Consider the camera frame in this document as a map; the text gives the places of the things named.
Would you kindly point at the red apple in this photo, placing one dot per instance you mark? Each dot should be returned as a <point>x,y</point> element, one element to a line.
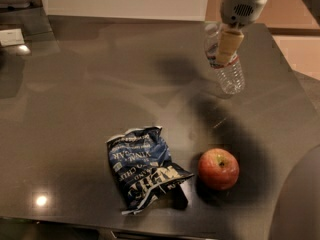
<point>218,169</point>

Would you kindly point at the blue crumpled chip bag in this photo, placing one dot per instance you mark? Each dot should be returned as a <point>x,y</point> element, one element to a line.
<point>142,165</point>

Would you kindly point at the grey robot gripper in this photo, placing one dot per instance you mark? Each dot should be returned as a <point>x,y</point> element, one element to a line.
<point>240,10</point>

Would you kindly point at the clear plastic water bottle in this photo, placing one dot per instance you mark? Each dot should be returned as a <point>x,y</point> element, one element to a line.
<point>230,76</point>

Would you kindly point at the white card on left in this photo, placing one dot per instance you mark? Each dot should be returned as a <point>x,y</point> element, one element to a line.
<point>11,37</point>

